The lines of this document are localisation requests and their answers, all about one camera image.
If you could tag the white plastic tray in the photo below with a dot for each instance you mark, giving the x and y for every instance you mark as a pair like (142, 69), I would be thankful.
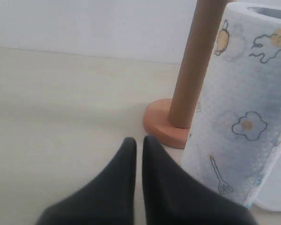
(269, 197)

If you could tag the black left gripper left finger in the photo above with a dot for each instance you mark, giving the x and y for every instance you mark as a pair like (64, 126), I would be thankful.
(107, 200)

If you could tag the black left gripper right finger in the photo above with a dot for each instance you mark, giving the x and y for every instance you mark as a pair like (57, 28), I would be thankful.
(173, 197)

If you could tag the wooden paper towel holder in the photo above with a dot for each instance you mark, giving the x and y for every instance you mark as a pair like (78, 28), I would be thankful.
(155, 121)

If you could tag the brown cardboard tube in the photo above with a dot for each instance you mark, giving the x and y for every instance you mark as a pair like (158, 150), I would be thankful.
(205, 23)

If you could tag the printed paper towel roll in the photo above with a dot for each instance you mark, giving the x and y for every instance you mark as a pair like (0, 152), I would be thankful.
(235, 137)

